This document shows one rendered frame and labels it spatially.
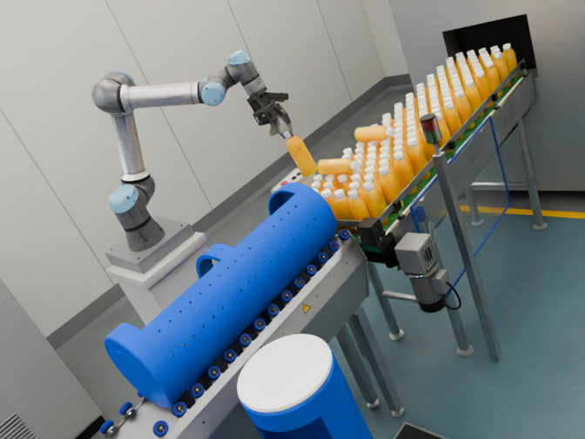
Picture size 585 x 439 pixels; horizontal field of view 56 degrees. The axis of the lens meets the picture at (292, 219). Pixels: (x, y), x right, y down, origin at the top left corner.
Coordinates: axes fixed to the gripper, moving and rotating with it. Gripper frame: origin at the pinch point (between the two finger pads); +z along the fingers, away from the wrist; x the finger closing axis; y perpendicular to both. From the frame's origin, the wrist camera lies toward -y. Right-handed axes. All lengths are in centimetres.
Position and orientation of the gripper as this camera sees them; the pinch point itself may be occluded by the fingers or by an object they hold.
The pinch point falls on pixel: (288, 133)
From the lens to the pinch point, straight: 212.6
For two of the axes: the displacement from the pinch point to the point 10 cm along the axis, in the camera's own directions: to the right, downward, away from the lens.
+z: 5.0, 7.8, 3.8
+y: -5.8, 6.2, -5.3
